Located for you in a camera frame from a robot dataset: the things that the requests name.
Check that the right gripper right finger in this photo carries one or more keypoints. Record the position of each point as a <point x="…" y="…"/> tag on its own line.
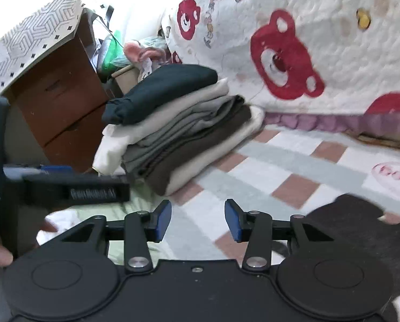
<point x="253" y="228"/>

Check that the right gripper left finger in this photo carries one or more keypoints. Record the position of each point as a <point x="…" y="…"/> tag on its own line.
<point x="140" y="228"/>

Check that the dark blue denim jeans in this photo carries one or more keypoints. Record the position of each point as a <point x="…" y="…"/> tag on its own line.
<point x="163" y="85"/>

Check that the pale green garment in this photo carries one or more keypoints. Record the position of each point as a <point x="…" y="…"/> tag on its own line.
<point x="142" y="199"/>

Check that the dark brown folded garment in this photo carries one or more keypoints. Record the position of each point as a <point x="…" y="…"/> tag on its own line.
<point x="158" y="172"/>

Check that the checkered bed sheet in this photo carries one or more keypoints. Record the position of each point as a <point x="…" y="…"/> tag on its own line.
<point x="280" y="172"/>

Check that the grey folded garment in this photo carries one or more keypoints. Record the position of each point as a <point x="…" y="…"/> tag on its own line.
<point x="196" y="118"/>

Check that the white folded garment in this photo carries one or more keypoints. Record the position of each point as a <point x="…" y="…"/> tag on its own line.
<point x="179" y="139"/>

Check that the brown wooden dresser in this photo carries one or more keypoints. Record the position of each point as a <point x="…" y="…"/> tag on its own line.
<point x="56" y="108"/>

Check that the dark brown loose garment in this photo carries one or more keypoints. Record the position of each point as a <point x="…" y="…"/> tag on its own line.
<point x="344" y="262"/>

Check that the patterned cloth on dresser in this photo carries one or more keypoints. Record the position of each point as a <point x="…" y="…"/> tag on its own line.
<point x="35" y="37"/>

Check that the beige mattress edge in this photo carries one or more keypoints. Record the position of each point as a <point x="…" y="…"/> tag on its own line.
<point x="374" y="141"/>

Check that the green plastic bag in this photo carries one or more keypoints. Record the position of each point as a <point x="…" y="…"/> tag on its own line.
<point x="110" y="55"/>

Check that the grey plush rabbit toy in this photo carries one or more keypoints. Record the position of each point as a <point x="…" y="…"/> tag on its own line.
<point x="147" y="55"/>

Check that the white bear print quilt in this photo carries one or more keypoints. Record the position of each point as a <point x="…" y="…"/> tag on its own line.
<point x="331" y="65"/>

